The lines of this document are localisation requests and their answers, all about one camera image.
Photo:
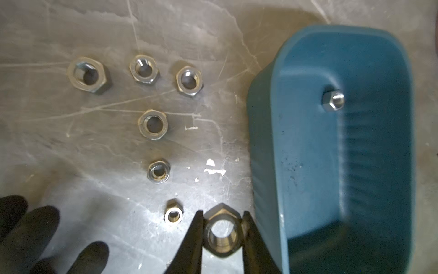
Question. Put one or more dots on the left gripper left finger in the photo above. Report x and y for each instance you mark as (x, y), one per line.
(188, 259)

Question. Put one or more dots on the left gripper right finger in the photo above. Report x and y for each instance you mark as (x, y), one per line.
(256, 256)

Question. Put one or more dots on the large steel hex nut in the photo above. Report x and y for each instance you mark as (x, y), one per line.
(223, 233)

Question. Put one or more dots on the small steel hex nut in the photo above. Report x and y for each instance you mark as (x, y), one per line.
(174, 212)

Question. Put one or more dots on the teal plastic storage box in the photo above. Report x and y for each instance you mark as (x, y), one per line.
(334, 191)

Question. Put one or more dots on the blue grey work glove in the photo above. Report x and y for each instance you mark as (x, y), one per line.
(25, 235)

